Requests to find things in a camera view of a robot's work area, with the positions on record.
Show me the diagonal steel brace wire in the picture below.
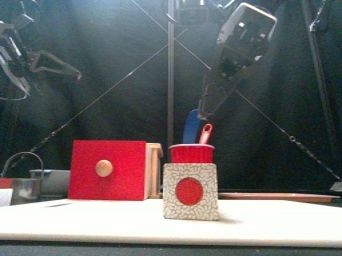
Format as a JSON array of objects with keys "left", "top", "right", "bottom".
[
  {"left": 8, "top": 28, "right": 191, "bottom": 169},
  {"left": 131, "top": 0, "right": 342, "bottom": 182}
]

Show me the vertical metal frame pole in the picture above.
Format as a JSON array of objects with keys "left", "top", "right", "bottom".
[{"left": 165, "top": 0, "right": 176, "bottom": 148}]

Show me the red wooden box with knob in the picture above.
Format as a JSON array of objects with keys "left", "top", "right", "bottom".
[{"left": 66, "top": 139, "right": 149, "bottom": 202}]

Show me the red cup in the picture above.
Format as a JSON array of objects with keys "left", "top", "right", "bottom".
[{"left": 167, "top": 143, "right": 216, "bottom": 165}]

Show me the toy sushi roll, dark seaweed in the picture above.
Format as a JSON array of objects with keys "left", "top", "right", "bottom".
[{"left": 161, "top": 162, "right": 220, "bottom": 222}]

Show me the grey metal pot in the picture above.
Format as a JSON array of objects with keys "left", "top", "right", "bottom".
[{"left": 28, "top": 168, "right": 72, "bottom": 197}]

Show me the pink plate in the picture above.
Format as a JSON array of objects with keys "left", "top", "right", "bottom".
[{"left": 216, "top": 192, "right": 342, "bottom": 204}]

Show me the blue knife handle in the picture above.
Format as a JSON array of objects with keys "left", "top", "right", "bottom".
[{"left": 181, "top": 108, "right": 203, "bottom": 145}]

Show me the white cutting board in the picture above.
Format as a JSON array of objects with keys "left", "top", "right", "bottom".
[{"left": 0, "top": 198, "right": 342, "bottom": 249}]

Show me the dark slanted frame pole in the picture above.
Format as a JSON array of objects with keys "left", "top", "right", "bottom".
[{"left": 300, "top": 0, "right": 340, "bottom": 168}]

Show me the red utensil handle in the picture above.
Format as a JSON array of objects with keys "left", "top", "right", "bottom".
[{"left": 197, "top": 123, "right": 215, "bottom": 145}]

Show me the light wooden crate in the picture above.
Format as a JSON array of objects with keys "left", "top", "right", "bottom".
[{"left": 144, "top": 142, "right": 165, "bottom": 200}]

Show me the red and white box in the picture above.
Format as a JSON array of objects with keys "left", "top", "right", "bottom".
[{"left": 0, "top": 177, "right": 14, "bottom": 208}]

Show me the small metal bucket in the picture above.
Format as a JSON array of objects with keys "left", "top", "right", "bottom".
[{"left": 0, "top": 151, "right": 45, "bottom": 205}]

